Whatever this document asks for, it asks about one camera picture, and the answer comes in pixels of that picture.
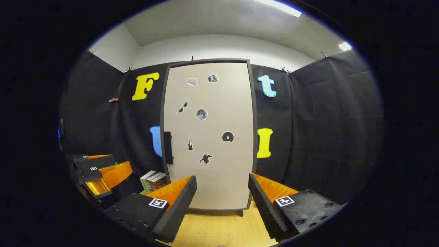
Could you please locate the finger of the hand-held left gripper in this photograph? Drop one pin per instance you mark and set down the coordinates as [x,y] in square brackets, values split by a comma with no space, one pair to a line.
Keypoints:
[99,163]
[113,176]

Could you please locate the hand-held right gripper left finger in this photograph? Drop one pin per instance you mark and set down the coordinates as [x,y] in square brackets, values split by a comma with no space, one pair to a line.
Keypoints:
[180,209]

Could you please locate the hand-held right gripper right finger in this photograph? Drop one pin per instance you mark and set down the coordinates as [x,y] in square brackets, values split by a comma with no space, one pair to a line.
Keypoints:
[265,212]

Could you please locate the dark grey cabinet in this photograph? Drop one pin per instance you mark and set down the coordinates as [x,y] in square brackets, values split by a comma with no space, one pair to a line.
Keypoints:
[255,120]

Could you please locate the green book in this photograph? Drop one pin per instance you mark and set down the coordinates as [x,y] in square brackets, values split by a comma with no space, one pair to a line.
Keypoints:
[144,181]

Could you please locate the brown book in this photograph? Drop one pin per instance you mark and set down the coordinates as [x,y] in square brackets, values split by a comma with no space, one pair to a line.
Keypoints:
[158,183]
[149,185]

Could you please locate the black backdrop cloth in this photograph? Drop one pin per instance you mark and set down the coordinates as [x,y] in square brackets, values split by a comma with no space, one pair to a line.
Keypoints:
[325,120]

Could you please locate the ceiling light panel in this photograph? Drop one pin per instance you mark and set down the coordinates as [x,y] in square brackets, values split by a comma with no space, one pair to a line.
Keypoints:
[345,46]
[279,7]

